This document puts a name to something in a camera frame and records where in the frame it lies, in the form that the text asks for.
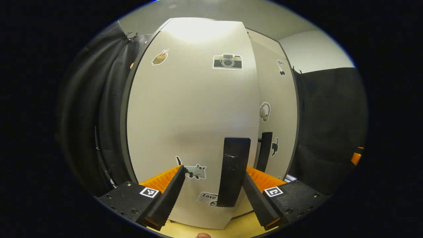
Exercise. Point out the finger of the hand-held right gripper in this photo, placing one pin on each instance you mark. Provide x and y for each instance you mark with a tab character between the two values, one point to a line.
356	158

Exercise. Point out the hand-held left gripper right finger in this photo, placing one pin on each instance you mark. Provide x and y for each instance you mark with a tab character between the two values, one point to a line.
259	205

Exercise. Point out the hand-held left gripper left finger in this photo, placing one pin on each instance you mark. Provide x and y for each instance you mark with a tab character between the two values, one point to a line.
168	198

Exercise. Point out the white cabinet door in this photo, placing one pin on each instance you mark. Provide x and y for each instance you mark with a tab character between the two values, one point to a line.
185	109
284	132

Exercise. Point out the grey and white cabinet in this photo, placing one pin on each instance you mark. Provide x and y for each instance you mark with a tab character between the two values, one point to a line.
123	132

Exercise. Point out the dark box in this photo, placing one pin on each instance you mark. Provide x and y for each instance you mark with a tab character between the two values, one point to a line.
290	178

